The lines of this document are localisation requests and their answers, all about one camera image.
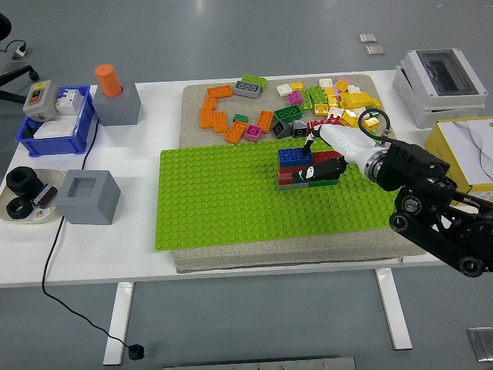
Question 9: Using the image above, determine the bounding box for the white tray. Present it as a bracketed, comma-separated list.
[0, 168, 66, 226]

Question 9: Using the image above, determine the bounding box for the green studded baseplate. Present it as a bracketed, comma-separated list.
[153, 129, 404, 251]

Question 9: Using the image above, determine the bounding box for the floor power socket with cable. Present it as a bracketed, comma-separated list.
[3, 39, 30, 59]

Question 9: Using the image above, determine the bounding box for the grey-brown mat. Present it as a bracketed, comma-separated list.
[171, 72, 428, 274]

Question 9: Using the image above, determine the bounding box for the small dark relay module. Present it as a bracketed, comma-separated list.
[32, 183, 59, 209]

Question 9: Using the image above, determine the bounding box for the metal floor hatch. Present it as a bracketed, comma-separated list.
[466, 326, 493, 363]

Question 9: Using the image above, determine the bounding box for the yellow and white cardboard box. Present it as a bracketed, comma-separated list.
[424, 118, 493, 202]

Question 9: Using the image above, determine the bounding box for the grey push-button switch box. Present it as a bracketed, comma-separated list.
[22, 79, 59, 121]

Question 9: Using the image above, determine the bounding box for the grey block with square recess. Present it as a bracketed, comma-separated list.
[55, 169, 122, 226]

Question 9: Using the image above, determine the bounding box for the large yellow toy brick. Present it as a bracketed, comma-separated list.
[340, 91, 381, 110]

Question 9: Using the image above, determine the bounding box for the grey electrical distribution box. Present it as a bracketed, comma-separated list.
[391, 48, 488, 129]

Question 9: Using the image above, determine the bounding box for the white wall switch panel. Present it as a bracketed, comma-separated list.
[32, 117, 76, 139]

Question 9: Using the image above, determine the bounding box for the white table leg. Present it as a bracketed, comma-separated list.
[375, 268, 413, 351]
[102, 281, 135, 366]

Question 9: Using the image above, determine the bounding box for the black power cord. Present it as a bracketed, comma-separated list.
[41, 117, 132, 350]

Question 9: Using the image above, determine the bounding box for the black hex nut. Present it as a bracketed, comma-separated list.
[5, 197, 34, 220]
[6, 166, 42, 197]

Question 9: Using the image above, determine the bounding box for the orange cylinder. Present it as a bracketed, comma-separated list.
[95, 64, 124, 99]

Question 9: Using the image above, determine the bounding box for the blue plastic bin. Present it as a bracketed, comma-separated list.
[14, 84, 96, 157]

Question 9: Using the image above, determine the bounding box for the multicolour stacked brick wall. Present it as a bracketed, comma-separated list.
[277, 150, 344, 192]

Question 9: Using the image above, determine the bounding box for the long dark green brick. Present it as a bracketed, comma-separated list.
[273, 104, 302, 122]

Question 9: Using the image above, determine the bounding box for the white circuit breaker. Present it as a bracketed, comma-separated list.
[55, 87, 84, 116]

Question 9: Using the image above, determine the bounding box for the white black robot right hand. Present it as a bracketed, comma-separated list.
[294, 123, 377, 183]

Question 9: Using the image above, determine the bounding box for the grey block with round socket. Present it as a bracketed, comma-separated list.
[93, 82, 140, 126]

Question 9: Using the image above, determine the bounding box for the black plug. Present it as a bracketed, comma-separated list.
[127, 343, 149, 362]

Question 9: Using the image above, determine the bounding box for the black office chair base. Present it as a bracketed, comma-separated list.
[0, 12, 40, 104]

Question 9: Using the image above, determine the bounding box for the grey metal plate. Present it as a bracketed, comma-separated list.
[161, 356, 357, 370]

